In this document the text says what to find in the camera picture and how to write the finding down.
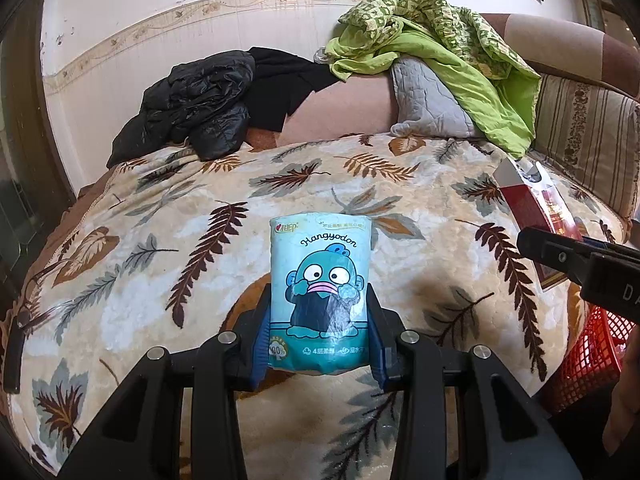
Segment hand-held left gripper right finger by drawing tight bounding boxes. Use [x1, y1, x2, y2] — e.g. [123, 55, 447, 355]
[366, 282, 583, 480]

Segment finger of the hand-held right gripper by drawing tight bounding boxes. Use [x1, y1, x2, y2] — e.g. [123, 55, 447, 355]
[516, 227, 601, 281]

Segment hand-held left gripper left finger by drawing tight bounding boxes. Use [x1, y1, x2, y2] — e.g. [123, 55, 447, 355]
[59, 280, 273, 480]

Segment red cigarette box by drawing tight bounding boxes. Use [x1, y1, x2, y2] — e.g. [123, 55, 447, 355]
[492, 156, 583, 291]

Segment red plastic basket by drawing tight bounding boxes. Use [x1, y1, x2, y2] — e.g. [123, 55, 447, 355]
[542, 305, 636, 413]

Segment blue cartoon tissue pack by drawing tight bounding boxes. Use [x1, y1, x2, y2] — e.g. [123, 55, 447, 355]
[266, 214, 373, 377]

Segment person's right hand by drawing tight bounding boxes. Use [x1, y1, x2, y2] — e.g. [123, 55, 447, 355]
[602, 330, 640, 461]

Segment striped patterned pillow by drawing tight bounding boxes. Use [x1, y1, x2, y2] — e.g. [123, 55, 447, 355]
[530, 74, 640, 221]

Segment leaf print fleece blanket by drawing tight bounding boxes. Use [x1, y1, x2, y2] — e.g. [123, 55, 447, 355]
[0, 132, 618, 480]

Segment grey quilted pillow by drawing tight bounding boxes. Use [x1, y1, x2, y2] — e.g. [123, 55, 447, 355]
[390, 57, 483, 138]

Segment green quilt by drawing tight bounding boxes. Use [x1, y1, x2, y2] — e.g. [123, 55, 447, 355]
[325, 0, 542, 158]

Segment brown sofa backrest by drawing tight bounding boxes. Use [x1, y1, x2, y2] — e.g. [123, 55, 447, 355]
[480, 12, 640, 98]

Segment pink sofa cushion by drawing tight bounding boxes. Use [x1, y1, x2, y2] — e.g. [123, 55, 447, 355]
[245, 71, 401, 153]

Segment wooden cabinet door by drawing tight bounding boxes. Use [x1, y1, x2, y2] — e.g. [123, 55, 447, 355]
[562, 0, 636, 41]

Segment black puffer jacket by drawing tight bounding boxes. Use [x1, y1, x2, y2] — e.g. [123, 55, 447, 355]
[106, 50, 257, 168]

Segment black cloth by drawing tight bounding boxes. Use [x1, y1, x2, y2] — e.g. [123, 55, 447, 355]
[245, 47, 341, 133]

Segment dark door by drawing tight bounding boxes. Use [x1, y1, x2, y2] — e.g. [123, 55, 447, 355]
[0, 0, 76, 301]

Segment black strap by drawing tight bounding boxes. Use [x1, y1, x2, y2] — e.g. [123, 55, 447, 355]
[2, 310, 26, 393]

